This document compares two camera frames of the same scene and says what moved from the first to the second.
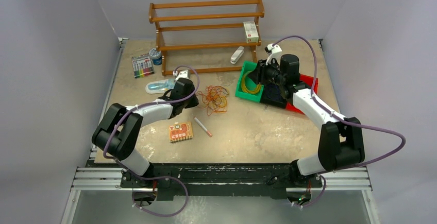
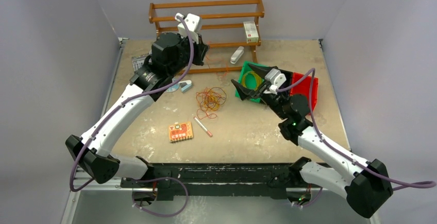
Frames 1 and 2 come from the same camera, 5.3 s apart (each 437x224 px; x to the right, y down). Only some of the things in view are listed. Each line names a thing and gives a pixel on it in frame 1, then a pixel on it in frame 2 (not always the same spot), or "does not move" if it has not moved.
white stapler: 237,54 does not move
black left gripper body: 190,102 -> 184,51
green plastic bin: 250,83 does not move
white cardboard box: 251,32 does not move
